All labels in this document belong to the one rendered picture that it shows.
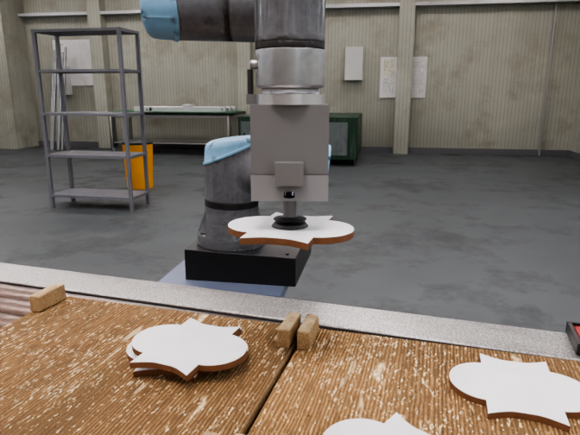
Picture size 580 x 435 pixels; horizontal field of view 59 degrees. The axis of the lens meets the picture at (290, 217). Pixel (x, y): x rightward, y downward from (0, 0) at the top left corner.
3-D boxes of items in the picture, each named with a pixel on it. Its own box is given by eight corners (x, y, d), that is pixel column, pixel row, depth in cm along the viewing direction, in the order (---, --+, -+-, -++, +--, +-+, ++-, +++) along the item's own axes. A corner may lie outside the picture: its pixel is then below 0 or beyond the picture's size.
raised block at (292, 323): (289, 328, 72) (289, 310, 72) (301, 330, 72) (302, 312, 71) (276, 348, 67) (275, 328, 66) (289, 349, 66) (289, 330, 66)
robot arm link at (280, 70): (327, 47, 52) (246, 47, 52) (326, 94, 53) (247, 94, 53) (324, 53, 59) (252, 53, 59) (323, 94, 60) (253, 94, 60)
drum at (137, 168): (148, 190, 675) (144, 143, 660) (119, 189, 682) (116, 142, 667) (160, 185, 712) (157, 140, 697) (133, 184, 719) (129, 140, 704)
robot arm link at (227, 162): (209, 191, 118) (208, 131, 115) (267, 193, 118) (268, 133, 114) (198, 203, 106) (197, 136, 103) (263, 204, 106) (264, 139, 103)
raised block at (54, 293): (57, 298, 83) (55, 281, 83) (67, 299, 83) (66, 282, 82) (29, 312, 78) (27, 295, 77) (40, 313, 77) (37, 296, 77)
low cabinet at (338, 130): (361, 153, 1080) (362, 112, 1060) (356, 166, 895) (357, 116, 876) (262, 151, 1116) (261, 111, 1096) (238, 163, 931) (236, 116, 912)
